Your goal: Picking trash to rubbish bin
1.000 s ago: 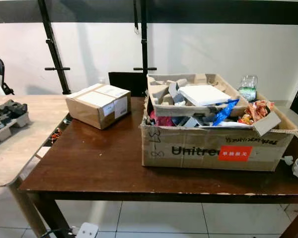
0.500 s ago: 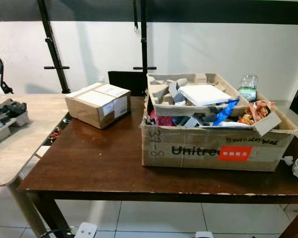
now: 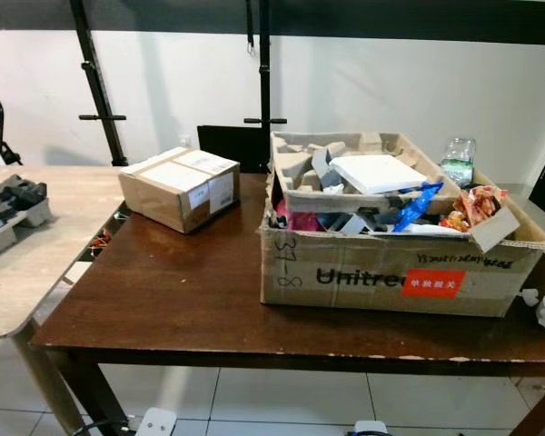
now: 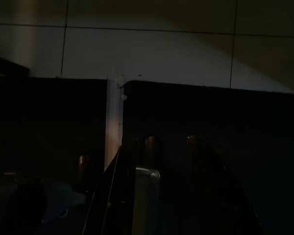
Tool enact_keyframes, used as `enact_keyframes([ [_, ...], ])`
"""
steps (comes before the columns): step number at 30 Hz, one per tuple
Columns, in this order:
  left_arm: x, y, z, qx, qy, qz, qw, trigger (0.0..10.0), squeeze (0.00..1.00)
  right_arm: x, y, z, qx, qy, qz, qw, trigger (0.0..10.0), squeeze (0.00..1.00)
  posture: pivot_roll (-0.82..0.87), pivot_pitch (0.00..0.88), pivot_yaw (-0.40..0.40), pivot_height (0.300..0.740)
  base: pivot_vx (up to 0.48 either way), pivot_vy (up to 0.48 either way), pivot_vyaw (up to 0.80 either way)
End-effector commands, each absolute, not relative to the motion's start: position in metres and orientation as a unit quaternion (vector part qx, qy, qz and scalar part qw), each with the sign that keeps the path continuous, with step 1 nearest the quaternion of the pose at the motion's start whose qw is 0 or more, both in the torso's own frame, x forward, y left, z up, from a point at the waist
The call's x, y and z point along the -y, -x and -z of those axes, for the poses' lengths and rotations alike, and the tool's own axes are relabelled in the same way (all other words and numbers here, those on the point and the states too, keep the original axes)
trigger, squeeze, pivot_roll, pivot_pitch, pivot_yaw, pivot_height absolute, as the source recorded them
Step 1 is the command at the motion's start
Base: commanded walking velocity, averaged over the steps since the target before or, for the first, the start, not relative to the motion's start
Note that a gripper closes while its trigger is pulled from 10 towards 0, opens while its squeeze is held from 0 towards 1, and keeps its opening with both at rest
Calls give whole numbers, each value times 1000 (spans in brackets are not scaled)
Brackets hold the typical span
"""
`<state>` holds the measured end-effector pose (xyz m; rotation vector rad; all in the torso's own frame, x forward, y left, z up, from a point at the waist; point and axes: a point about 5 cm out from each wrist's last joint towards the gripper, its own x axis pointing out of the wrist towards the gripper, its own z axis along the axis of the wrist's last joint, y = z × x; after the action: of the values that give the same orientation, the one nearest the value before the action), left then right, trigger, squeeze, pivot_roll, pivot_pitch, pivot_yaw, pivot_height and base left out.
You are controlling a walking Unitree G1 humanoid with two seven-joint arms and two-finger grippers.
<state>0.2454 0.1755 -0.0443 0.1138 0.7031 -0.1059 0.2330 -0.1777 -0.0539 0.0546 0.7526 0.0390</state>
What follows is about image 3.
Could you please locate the upright black metal post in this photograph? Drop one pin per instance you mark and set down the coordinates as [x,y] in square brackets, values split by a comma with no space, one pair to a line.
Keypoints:
[264,82]

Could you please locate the grey moulded pulp tray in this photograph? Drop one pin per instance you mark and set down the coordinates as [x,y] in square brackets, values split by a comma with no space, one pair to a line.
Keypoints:
[300,177]

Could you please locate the dark brown wooden table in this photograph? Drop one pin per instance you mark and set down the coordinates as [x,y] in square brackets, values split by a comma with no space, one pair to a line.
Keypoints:
[173,291]

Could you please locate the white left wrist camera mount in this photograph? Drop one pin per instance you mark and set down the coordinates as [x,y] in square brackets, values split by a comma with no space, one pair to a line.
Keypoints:
[156,423]

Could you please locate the grey tray with black parts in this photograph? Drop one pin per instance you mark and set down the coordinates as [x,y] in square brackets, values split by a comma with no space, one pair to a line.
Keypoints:
[18,209]

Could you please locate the black flat panel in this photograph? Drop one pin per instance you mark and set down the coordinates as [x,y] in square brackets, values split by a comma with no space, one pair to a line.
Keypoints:
[227,147]

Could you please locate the light beige table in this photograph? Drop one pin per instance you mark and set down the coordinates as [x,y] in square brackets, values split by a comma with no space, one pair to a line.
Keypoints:
[27,282]

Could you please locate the white flat box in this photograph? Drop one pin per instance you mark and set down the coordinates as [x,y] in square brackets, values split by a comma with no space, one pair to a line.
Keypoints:
[380,173]

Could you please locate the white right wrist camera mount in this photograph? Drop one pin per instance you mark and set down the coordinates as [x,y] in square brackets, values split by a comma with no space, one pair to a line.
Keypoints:
[371,429]

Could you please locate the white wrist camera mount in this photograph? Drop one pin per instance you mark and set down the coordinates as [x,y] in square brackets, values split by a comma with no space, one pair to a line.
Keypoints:
[371,429]
[156,423]

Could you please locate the large printed cardboard box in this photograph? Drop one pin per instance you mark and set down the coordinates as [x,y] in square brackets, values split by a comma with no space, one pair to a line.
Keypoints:
[354,272]

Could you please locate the small cardboard box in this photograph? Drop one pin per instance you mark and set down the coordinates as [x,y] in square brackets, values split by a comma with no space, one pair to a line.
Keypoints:
[173,191]

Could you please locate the red orange snack wrapper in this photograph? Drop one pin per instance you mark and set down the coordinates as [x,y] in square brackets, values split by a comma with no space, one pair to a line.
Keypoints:
[477,207]

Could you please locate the clear plastic bottle green label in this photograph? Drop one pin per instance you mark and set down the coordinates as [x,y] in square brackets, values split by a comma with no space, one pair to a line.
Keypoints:
[459,165]

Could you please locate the white wall socket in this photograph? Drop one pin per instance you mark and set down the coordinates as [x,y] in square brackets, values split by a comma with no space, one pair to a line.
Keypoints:
[184,142]

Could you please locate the blue plastic wrapper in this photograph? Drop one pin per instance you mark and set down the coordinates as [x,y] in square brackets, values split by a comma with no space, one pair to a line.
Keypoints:
[416,207]

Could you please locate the slanted black metal post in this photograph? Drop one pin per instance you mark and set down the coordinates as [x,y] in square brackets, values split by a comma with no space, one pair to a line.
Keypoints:
[98,95]

